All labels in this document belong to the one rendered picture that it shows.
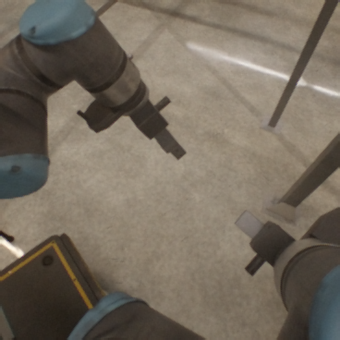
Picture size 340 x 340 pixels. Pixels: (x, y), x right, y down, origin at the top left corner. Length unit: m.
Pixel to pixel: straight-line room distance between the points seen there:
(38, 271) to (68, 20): 0.84
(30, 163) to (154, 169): 1.15
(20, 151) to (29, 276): 0.76
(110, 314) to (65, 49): 0.31
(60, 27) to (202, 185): 1.15
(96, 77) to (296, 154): 1.37
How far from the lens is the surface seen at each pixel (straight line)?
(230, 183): 1.43
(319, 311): 0.21
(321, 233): 0.36
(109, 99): 0.45
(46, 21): 0.38
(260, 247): 0.39
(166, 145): 0.48
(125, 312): 0.24
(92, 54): 0.40
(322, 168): 1.04
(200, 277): 1.26
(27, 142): 0.35
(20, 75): 0.42
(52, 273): 1.02
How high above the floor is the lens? 1.25
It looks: 60 degrees down
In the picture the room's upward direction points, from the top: 2 degrees counter-clockwise
